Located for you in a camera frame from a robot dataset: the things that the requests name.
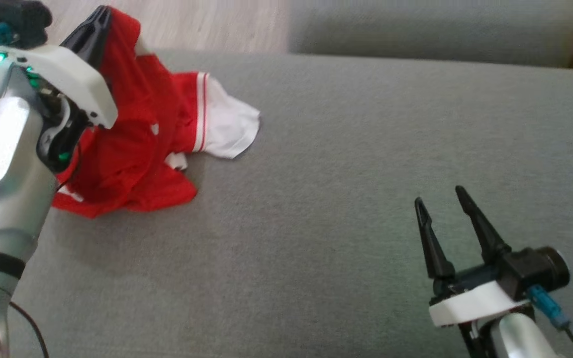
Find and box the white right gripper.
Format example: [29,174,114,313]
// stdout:
[414,185,534,328]

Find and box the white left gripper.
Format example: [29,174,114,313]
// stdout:
[0,6,119,173]

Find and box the red and white basketball jersey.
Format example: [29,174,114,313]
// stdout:
[52,6,261,218]

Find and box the long grey sofa seat cushion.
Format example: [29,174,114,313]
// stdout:
[289,0,573,68]

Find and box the right arm cable blue plug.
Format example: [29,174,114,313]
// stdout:
[526,285,573,358]

